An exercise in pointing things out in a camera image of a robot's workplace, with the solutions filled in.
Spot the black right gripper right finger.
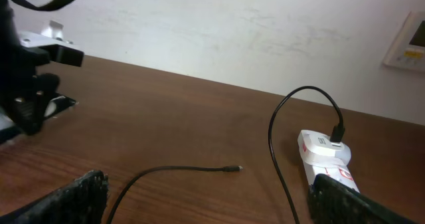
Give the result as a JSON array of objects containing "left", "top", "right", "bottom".
[{"left": 307, "top": 174, "right": 413, "bottom": 224}]

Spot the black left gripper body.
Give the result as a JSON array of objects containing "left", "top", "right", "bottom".
[{"left": 1, "top": 0, "right": 84, "bottom": 135}]

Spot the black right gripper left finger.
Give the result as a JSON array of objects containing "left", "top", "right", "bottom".
[{"left": 1, "top": 170, "right": 109, "bottom": 224}]

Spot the black samsung galaxy phone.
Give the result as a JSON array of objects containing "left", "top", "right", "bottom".
[{"left": 1, "top": 93, "right": 78, "bottom": 144}]

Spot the black usb charging cable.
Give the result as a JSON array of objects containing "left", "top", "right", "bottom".
[{"left": 105, "top": 85, "right": 346, "bottom": 224}]

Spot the white usb charger adapter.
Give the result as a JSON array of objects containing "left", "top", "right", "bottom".
[{"left": 297, "top": 130, "right": 351, "bottom": 168}]

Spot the white power strip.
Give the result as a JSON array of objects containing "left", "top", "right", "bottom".
[{"left": 302, "top": 160, "right": 359, "bottom": 193}]

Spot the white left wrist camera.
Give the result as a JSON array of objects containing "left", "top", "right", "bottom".
[{"left": 17, "top": 21, "right": 77, "bottom": 49}]

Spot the white wall control panel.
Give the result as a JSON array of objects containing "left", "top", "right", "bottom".
[{"left": 382, "top": 11, "right": 424, "bottom": 72}]

